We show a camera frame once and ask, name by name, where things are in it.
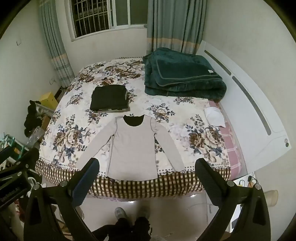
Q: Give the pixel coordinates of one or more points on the person's dark trouser legs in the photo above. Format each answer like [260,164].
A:
[126,230]

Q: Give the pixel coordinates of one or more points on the clear plastic bag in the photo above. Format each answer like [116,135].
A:
[35,137]

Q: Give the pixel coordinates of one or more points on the grey-green striped curtain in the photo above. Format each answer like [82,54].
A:
[175,23]
[55,46]

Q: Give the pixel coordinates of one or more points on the floral bed sheet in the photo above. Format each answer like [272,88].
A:
[185,115]

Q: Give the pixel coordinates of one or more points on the dark green folded blanket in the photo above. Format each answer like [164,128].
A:
[182,74]

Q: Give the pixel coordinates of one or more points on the yellow box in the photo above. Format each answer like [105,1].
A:
[49,100]

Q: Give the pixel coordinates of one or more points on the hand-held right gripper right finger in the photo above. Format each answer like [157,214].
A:
[209,185]

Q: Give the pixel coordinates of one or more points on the beige long-sleeve shirt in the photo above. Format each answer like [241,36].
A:
[131,148]

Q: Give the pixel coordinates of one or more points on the white bed headboard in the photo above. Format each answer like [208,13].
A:
[252,111]

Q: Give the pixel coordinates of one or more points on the cream cylindrical lamp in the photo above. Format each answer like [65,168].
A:
[271,197]

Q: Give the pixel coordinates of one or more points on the person's grey shoe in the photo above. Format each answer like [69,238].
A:
[120,212]

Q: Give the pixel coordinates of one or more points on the folded black clothes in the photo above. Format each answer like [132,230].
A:
[108,97]

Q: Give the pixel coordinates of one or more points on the black hanging garment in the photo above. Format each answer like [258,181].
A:
[31,120]

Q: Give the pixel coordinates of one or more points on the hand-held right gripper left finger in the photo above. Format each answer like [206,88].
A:
[82,184]

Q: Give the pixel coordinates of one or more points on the white folded cloth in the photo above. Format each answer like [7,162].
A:
[215,117]

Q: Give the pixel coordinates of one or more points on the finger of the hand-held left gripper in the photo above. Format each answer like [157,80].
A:
[25,157]

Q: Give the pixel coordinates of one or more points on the pink plaid mattress pad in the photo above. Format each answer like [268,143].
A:
[232,150]

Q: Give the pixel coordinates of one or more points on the barred window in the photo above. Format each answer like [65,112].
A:
[99,16]

